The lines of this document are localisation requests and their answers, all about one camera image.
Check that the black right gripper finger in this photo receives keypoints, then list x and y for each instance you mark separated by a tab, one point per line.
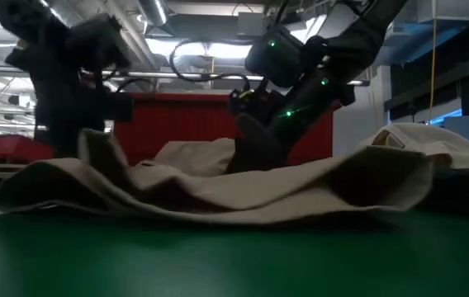
255	148

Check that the red plastic laundry bin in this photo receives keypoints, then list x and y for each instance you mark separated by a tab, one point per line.
176	123

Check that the dark navy garment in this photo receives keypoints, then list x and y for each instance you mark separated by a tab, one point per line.
465	189

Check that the white ceiling ventilation unit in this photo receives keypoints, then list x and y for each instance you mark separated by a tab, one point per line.
453	10

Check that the grey blue panel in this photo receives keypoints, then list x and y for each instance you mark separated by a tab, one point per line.
465	130

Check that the beige garment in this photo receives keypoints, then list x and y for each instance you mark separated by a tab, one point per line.
259	189

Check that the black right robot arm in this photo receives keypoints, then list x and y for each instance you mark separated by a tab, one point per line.
342	41

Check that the long ceiling light bar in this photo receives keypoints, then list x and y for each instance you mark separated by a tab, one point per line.
176	75

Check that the silver ventilation duct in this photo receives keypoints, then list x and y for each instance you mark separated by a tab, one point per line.
154	10

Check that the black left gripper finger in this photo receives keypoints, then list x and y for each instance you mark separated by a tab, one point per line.
63	138
94	132

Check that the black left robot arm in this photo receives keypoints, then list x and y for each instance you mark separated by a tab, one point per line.
20	20

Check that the small red plastic bin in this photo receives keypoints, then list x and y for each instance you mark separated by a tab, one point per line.
11	148

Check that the white crumpled garment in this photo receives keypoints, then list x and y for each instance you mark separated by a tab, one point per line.
424	140

